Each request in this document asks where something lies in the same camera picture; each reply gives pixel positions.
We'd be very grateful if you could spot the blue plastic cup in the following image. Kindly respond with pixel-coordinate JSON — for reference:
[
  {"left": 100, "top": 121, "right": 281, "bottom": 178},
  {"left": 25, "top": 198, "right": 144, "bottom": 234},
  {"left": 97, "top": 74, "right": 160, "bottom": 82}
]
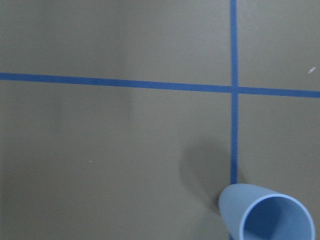
[{"left": 218, "top": 183, "right": 316, "bottom": 240}]

